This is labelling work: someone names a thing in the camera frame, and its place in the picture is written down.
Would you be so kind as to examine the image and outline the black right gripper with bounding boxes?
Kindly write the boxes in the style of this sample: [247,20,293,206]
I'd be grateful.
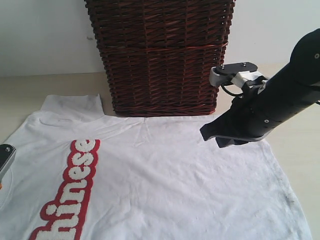
[200,74,288,148]

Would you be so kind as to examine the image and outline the white t-shirt red lettering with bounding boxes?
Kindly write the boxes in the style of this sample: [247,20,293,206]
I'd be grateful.
[0,95,312,240]

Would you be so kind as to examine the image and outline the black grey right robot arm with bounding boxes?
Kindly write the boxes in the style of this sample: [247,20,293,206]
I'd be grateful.
[200,29,320,148]

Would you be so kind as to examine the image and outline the dark brown wicker basket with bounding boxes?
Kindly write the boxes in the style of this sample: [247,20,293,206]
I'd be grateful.
[85,0,235,117]

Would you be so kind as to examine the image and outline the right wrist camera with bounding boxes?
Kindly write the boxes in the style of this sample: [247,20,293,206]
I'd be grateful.
[209,62,269,89]

